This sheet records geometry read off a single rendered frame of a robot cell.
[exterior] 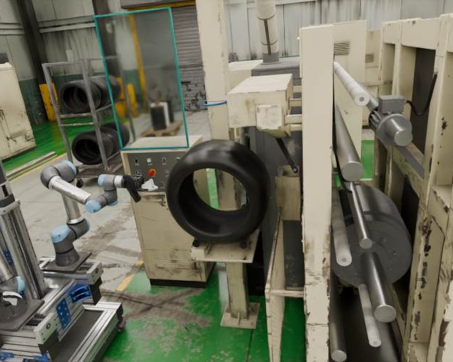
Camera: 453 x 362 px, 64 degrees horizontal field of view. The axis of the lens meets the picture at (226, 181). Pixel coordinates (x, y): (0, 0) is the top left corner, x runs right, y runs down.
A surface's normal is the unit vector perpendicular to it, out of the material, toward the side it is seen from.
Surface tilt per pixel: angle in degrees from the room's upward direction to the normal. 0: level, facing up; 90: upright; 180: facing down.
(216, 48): 90
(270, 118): 72
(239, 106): 90
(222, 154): 44
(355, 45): 90
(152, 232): 90
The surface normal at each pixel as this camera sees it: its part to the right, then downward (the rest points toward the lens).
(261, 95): -0.21, 0.37
